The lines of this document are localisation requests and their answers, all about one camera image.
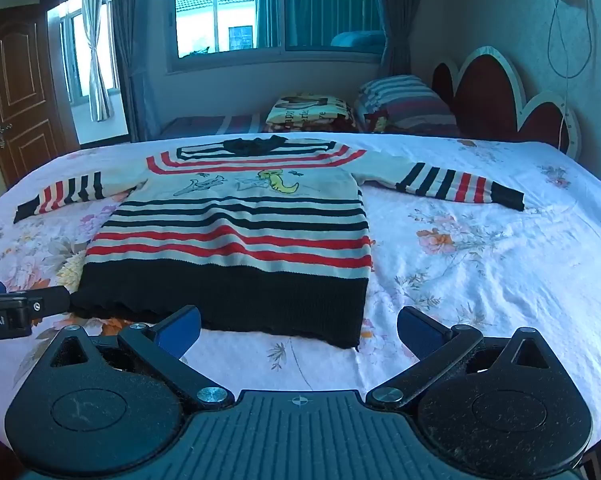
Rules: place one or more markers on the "blue bedding behind window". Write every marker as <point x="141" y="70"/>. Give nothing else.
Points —
<point x="358" y="40"/>

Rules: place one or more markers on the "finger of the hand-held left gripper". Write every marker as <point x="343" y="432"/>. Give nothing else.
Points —
<point x="50" y="301"/>

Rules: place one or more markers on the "striped pillow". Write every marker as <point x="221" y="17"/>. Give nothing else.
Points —
<point x="405" y="105"/>

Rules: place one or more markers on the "white sheer curtain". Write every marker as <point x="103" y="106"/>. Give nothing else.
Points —
<point x="98" y="55"/>

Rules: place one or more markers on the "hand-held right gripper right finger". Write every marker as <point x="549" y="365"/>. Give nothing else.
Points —
<point x="416" y="331"/>

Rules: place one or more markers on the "sliding glass window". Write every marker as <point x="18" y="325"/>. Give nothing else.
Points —
<point x="275" y="5"/>

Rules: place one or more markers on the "folded printed blanket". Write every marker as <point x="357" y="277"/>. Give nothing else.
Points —
<point x="308" y="110"/>

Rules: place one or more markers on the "red and white headboard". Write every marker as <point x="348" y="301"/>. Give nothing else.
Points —
<point x="505" y="95"/>

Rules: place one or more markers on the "striped knit sweater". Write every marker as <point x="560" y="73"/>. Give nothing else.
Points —
<point x="240" y="240"/>

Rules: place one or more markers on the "grey curtain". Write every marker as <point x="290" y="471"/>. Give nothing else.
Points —
<point x="130" y="50"/>
<point x="393" y="15"/>

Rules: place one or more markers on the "floral bed sheet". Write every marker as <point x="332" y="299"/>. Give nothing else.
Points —
<point x="480" y="260"/>

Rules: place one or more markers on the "brown wooden door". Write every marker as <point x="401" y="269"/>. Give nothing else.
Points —
<point x="15" y="95"/>

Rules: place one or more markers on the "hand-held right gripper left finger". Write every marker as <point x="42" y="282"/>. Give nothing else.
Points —
<point x="179" y="332"/>

